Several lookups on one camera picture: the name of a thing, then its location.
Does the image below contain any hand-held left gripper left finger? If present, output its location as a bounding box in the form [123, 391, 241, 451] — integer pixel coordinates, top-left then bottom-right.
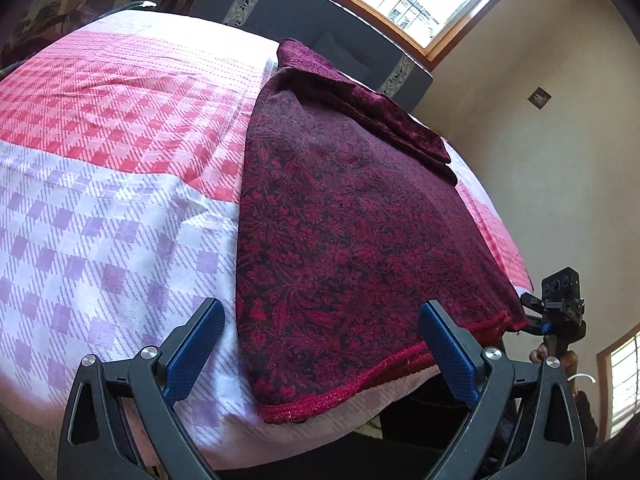
[57, 297, 225, 480]

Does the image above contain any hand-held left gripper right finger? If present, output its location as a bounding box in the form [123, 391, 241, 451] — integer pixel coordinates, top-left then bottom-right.
[418, 300, 589, 480]

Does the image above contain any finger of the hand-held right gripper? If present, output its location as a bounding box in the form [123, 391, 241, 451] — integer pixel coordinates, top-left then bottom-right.
[519, 292, 547, 336]

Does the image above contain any dark red floral cloth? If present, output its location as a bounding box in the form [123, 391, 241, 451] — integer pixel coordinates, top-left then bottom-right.
[234, 65, 530, 424]

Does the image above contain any person's right hand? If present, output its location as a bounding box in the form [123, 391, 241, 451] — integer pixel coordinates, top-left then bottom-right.
[529, 346, 581, 377]

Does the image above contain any small barred window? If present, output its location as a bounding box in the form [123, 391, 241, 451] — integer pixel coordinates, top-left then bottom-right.
[596, 324, 640, 442]

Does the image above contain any checkered pink and purple bedsheet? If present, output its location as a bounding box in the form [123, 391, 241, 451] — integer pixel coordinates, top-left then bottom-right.
[0, 7, 534, 467]

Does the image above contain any folded dark red velvet cloth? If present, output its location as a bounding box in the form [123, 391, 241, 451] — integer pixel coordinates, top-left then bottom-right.
[276, 37, 458, 186]

